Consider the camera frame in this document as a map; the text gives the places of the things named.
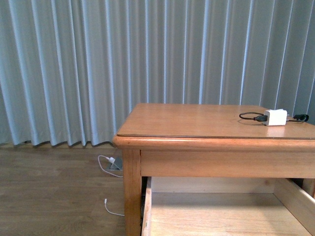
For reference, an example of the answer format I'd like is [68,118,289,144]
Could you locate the wooden top drawer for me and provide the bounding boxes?
[141,177,315,236]

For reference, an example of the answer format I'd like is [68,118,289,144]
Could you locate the wooden nightstand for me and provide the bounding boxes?
[113,104,315,236]

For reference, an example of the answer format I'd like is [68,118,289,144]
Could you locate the white floor charger plug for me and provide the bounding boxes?
[105,157,116,164]

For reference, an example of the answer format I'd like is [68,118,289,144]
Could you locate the open grey floor socket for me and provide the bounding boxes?
[107,157,123,171]

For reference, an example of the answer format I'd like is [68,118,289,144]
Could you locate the grey pleated curtain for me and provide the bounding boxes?
[0,0,315,145]

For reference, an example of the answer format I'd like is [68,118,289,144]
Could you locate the white charger adapter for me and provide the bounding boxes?
[263,109,287,126]

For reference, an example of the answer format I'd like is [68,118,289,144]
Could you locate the white charging cable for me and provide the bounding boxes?
[97,154,126,217]

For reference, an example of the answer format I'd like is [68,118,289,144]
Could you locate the black usb cable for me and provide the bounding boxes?
[239,112,310,123]

